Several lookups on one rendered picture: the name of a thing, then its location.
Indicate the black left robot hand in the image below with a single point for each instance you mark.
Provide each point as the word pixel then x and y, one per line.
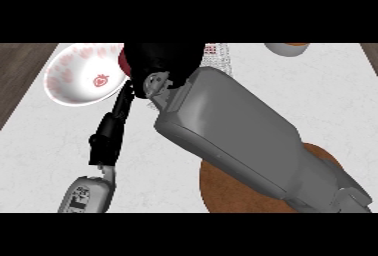
pixel 106 140

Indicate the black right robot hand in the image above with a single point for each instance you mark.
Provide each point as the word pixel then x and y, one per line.
pixel 156 58

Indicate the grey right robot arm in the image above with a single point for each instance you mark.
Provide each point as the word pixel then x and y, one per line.
pixel 236 133

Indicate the round brown wooden cutting board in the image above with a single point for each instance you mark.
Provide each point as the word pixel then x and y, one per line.
pixel 236 193

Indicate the dark red round object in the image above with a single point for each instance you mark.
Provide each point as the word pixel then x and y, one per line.
pixel 124 66

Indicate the red and white can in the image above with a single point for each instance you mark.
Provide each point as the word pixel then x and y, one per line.
pixel 209 49

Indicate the white bowl with strawberry print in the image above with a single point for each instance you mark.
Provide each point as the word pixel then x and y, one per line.
pixel 81 75

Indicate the grey bowl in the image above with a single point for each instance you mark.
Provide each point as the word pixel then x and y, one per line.
pixel 288 49

